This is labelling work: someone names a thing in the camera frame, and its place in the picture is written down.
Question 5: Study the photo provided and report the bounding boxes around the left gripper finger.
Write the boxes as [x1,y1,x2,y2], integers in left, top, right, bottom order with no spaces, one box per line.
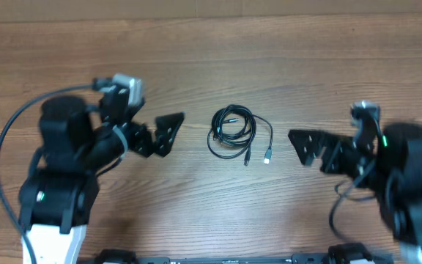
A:
[155,112,185,157]
[133,125,154,158]

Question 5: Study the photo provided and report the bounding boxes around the black cable silver usb plug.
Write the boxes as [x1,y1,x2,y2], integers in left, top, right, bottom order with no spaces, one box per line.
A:
[210,109,274,165]

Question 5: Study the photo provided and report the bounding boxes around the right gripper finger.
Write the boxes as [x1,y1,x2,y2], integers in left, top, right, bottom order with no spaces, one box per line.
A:
[288,129,330,166]
[320,142,341,173]

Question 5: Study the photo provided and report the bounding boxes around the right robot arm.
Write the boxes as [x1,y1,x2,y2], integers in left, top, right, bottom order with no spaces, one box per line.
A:
[288,108,422,263]

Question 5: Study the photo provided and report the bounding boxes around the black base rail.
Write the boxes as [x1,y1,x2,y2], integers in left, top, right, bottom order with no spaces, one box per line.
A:
[88,243,394,264]

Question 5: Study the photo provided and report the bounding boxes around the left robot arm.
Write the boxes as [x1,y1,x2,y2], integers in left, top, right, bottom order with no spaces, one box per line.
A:
[19,83,185,263]

